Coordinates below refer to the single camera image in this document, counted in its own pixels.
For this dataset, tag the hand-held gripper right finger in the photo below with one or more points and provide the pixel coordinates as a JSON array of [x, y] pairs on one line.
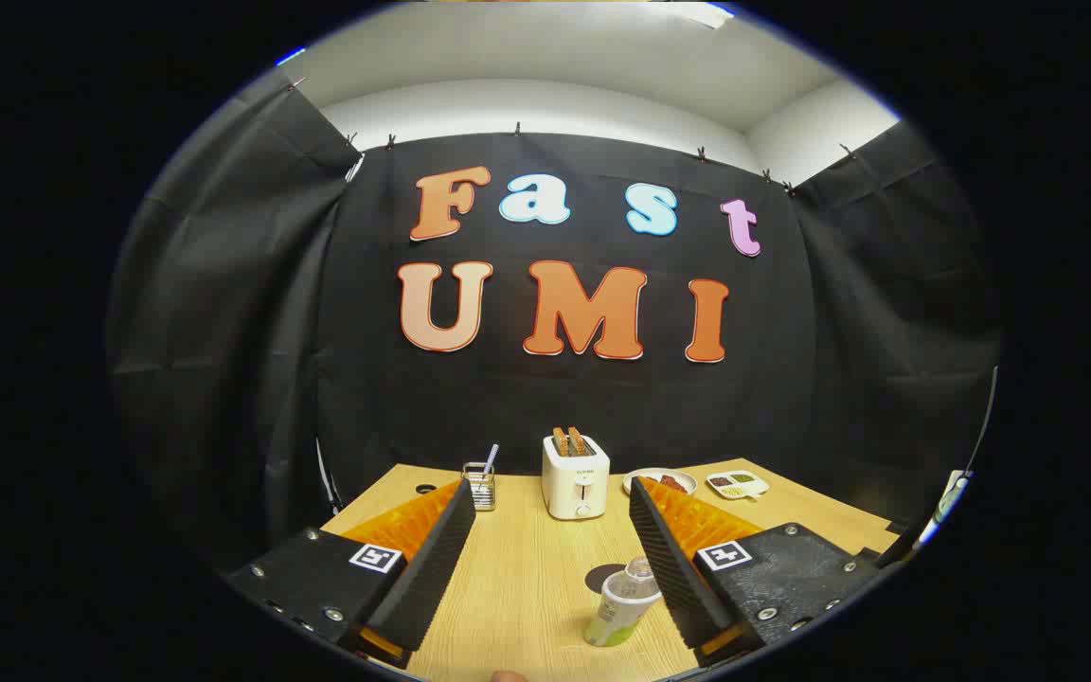
[[673, 568]]

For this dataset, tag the clear juice bottle white label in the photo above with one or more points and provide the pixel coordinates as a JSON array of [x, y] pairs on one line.
[[617, 611]]

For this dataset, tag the wooden table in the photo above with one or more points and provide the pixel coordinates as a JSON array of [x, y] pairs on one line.
[[527, 587]]

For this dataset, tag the black backdrop cloth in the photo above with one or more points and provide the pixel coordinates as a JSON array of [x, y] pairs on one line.
[[555, 407]]

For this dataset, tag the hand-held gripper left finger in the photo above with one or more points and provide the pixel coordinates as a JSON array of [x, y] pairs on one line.
[[432, 568]]

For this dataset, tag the white green object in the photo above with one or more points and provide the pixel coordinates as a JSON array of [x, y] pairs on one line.
[[948, 493]]

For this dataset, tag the dark brown round coaster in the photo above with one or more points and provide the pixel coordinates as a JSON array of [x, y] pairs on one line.
[[599, 578]]

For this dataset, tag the white divided dish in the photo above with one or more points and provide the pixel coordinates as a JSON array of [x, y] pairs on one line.
[[737, 485]]

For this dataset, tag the white toaster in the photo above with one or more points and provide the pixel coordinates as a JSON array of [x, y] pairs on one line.
[[574, 483]]

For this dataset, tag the striped straw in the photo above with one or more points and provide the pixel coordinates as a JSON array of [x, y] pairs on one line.
[[490, 458]]

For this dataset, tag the white round plate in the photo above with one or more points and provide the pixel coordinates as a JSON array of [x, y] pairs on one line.
[[645, 474]]

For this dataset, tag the brown toast slice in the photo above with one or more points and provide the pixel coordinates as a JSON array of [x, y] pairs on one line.
[[560, 442], [579, 441]]

